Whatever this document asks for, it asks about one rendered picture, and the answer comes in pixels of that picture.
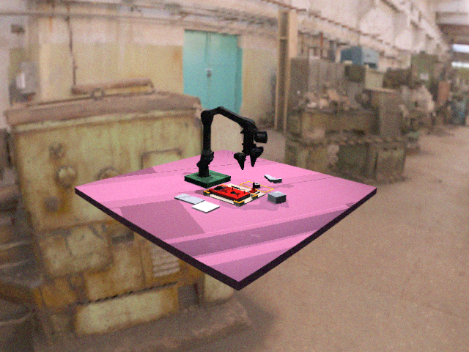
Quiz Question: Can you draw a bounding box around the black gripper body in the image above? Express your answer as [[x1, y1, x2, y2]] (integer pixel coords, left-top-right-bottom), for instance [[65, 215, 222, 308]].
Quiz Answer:
[[234, 142, 254, 160]]

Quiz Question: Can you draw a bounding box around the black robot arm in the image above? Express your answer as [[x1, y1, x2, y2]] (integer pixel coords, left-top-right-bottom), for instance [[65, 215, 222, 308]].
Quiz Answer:
[[196, 106, 268, 177]]

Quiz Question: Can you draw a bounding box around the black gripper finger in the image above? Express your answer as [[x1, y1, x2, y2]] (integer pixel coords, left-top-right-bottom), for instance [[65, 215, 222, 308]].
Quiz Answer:
[[250, 155, 260, 167], [237, 159, 246, 170]]

